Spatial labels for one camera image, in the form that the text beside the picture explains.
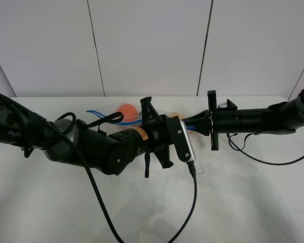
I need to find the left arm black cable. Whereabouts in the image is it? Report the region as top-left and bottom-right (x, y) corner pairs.
(0, 88), (198, 243)

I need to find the clear zip bag blue zipper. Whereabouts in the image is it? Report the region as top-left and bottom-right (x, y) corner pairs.
(84, 103), (196, 135)

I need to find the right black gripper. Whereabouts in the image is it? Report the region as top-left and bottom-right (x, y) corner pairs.
(184, 90), (240, 151)

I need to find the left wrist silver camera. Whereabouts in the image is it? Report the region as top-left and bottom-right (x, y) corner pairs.
(165, 116), (196, 163)

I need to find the orange fruit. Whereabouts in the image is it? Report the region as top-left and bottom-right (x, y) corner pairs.
(117, 104), (138, 123)

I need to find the yellow pear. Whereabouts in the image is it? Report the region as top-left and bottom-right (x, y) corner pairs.
(167, 112), (185, 119)

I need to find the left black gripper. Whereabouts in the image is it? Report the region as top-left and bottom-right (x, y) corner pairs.
(140, 97), (173, 169)

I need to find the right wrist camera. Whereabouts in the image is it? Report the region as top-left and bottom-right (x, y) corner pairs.
(217, 99), (238, 111)

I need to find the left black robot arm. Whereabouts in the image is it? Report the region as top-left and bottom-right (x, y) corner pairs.
(0, 94), (179, 175)

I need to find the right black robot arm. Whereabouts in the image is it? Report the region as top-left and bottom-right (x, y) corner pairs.
(183, 89), (304, 150)

